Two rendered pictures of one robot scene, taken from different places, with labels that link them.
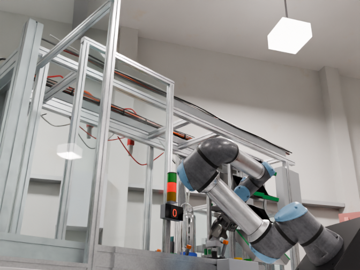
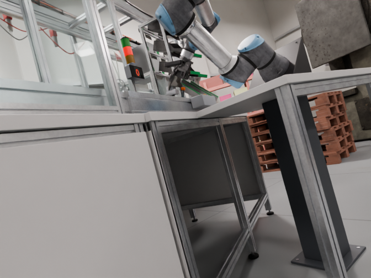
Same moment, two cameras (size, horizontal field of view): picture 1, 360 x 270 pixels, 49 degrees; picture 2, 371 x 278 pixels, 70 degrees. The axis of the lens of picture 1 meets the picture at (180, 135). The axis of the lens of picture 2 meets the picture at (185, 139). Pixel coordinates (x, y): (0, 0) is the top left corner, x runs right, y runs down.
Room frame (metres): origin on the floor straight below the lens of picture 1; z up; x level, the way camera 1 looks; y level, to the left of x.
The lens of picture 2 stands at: (0.52, 0.41, 0.72)
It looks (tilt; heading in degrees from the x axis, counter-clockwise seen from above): 1 degrees up; 339
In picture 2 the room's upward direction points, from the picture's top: 15 degrees counter-clockwise
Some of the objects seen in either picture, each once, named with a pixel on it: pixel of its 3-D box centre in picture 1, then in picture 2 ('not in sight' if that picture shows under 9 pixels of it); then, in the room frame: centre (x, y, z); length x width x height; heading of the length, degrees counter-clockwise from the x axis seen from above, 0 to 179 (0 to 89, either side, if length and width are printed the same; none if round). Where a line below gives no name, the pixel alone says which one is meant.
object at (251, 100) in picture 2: not in sight; (274, 97); (1.63, -0.57, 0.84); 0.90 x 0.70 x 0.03; 106
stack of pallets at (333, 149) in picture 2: not in sight; (297, 133); (3.73, -2.64, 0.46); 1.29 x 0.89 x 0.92; 23
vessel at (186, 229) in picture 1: (186, 227); not in sight; (3.05, -0.06, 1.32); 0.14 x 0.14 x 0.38
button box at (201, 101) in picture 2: (238, 267); (204, 102); (1.84, -0.27, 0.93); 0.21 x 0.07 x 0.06; 134
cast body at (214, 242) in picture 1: (212, 240); (170, 90); (2.06, -0.17, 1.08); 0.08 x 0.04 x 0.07; 43
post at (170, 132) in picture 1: (167, 166); (118, 33); (2.03, 0.06, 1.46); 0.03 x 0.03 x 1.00; 44
